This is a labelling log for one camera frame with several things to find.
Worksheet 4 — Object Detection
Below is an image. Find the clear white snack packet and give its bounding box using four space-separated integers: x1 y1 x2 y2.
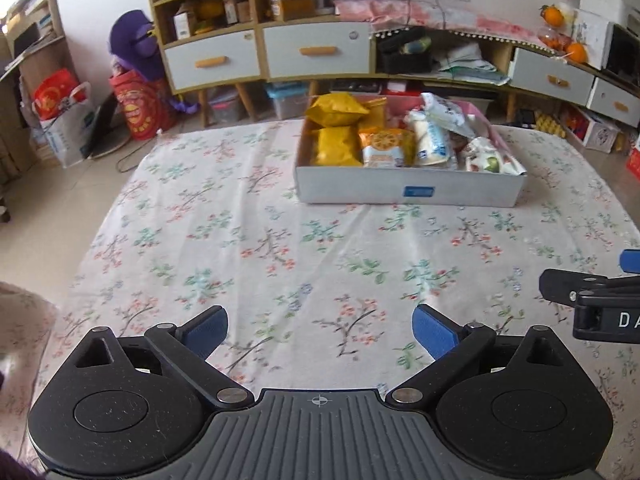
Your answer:
421 92 478 138

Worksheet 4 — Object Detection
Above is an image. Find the white stand drawer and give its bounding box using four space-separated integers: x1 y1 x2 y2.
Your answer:
510 47 596 106
587 76 640 128

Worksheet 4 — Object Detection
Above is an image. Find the white red floor carton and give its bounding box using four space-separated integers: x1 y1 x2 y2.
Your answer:
562 105 623 153

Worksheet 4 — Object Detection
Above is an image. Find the yellow egg tray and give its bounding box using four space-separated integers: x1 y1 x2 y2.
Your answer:
532 115 568 138

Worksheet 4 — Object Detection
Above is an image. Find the white printed carton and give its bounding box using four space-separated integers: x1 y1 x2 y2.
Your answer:
570 10 613 68

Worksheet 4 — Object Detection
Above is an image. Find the white foam box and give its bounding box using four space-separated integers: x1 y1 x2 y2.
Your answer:
577 0 631 23

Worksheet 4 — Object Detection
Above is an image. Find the large yellow snack packet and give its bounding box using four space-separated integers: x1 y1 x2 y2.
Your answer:
305 92 371 128
311 127 365 167

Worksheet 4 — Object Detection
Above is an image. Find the white orange print snack packet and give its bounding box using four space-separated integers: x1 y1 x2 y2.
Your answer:
357 129 417 168

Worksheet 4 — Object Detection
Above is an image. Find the black flat board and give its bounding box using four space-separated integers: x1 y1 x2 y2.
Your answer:
80 92 131 161

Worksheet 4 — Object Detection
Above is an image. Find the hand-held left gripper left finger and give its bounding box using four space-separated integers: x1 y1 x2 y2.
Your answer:
60 305 253 411

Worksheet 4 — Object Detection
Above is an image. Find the floral printed cloth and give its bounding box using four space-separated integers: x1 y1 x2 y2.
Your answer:
30 120 640 480

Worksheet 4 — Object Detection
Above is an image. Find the clear bread packet blue label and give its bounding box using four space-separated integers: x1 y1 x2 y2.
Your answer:
404 110 458 168

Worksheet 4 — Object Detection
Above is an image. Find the white cabinet drawer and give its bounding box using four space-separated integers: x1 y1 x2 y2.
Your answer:
162 30 262 93
262 21 373 81

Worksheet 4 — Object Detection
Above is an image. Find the black bag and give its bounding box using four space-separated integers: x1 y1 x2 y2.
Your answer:
376 30 433 75

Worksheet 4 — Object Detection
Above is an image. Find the pink floral cover cloth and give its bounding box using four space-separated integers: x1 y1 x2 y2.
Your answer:
334 0 546 48

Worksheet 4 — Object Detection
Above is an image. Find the brown cardboard box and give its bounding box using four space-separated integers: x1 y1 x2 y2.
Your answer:
270 0 316 22

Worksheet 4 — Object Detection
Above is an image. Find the low wooden stand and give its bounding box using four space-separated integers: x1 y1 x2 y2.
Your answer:
372 27 640 128

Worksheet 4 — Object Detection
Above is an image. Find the white red shopping bag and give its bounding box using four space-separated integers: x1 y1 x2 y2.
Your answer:
32 67 96 168

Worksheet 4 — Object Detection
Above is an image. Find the small clear storage box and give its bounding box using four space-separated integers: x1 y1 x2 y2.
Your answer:
207 87 246 126

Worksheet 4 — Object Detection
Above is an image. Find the pile of loose papers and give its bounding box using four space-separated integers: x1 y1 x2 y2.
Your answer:
435 42 511 86

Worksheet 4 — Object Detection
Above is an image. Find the microwave oven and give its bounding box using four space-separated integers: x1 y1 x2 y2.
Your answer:
602 22 640 73

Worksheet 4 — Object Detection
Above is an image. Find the clear storage box blue lid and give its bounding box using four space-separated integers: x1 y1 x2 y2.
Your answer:
265 82 313 121

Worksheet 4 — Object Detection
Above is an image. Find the red printed bag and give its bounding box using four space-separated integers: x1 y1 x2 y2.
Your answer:
110 71 176 142

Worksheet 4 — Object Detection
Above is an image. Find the pink cardboard box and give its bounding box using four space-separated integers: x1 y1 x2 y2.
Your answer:
294 92 528 208

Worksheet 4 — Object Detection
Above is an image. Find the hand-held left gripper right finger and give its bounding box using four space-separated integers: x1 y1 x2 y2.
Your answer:
385 304 581 408

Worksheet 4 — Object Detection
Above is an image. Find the white fruit print snack packet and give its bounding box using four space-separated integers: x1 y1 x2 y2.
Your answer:
462 137 526 176

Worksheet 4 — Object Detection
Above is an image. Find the wooden shelf cabinet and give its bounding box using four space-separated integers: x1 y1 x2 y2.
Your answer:
142 0 376 128

